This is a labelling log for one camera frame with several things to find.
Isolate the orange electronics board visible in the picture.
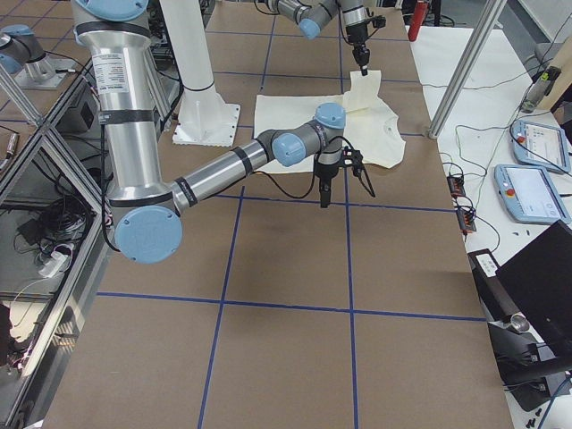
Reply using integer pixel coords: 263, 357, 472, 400
447, 175, 467, 198

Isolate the far blue teach pendant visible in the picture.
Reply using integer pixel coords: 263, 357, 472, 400
509, 119, 571, 174

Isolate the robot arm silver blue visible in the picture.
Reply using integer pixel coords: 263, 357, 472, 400
71, 1, 346, 264
254, 0, 385, 76

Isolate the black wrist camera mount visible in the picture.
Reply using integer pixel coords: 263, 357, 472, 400
339, 147, 376, 198
369, 15, 386, 30

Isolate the black monitor on stand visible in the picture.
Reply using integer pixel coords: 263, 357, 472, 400
496, 221, 571, 356

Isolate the white central support column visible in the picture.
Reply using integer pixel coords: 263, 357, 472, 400
160, 0, 240, 147

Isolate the blue teach pendant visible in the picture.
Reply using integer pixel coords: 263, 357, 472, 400
493, 164, 571, 224
509, 119, 571, 174

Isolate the near blue teach pendant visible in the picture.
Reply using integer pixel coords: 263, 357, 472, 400
493, 164, 571, 224

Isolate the aluminium frame post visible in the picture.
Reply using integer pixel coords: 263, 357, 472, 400
427, 0, 507, 139

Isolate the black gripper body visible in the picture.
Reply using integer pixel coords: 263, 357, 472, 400
347, 24, 370, 67
315, 153, 341, 193

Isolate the red cylinder tube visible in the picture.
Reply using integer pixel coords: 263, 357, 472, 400
408, 0, 429, 42

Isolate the cream long-sleeve cat shirt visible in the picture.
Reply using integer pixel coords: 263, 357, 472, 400
252, 69, 407, 174

